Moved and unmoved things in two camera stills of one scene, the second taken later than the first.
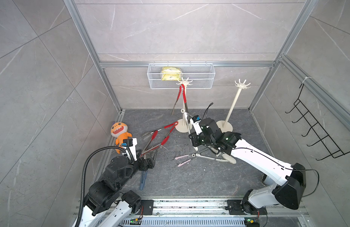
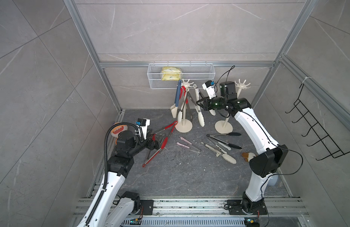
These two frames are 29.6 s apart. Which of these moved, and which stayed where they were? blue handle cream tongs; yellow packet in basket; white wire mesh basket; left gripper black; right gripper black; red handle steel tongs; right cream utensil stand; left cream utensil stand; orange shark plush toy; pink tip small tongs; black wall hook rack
Moved: right gripper black; blue handle cream tongs; pink tip small tongs; red handle steel tongs; left gripper black
Stayed: right cream utensil stand; left cream utensil stand; yellow packet in basket; white wire mesh basket; black wall hook rack; orange shark plush toy
